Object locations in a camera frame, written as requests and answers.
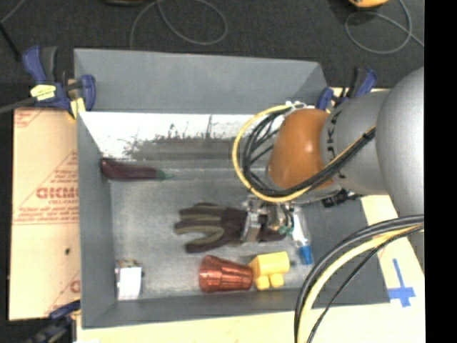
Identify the brown cardboard board red print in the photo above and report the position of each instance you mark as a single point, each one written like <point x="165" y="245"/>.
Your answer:
<point x="43" y="191"/>

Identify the black cylinder on white bracket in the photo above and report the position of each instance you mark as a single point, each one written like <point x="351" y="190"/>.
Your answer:
<point x="335" y="199"/>

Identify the dark brown and olive glove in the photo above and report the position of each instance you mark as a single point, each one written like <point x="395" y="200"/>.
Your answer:
<point x="214" y="225"/>

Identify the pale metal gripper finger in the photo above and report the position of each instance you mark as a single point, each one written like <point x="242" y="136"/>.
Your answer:
<point x="252" y="233"/>
<point x="254" y="216"/>

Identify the clear plastic bottle blue cap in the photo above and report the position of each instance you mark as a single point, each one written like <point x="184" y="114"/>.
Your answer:
<point x="304" y="243"/>

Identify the yellow toy block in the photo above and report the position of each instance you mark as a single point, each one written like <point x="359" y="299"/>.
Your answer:
<point x="269" y="264"/>

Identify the copper ribbed cup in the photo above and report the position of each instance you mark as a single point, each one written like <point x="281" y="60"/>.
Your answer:
<point x="225" y="274"/>

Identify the grey metal bin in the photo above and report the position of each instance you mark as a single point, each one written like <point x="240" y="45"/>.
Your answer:
<point x="150" y="220"/>

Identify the purple toy eggplant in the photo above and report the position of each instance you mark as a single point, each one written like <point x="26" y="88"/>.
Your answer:
<point x="125" y="170"/>

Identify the white box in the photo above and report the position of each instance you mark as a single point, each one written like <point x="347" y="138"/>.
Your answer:
<point x="128" y="282"/>

